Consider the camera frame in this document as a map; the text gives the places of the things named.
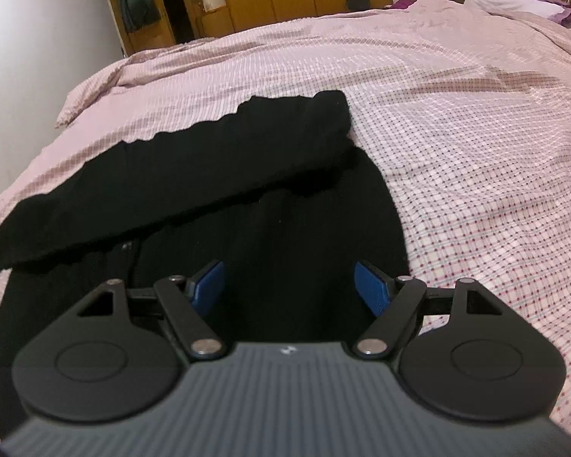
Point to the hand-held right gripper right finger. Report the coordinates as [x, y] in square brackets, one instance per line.
[370, 290]

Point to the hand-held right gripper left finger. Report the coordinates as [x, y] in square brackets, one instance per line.
[208, 286]

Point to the black knit garment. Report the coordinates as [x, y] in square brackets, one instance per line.
[242, 176]

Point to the pink checked bed cover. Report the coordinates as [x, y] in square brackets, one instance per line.
[457, 128]

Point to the white lidded container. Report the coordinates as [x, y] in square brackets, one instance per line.
[213, 2]

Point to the purple cloth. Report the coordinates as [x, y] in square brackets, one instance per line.
[402, 4]

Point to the small black bag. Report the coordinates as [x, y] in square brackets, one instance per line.
[359, 2]

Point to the crumpled purple garment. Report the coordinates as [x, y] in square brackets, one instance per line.
[568, 15]

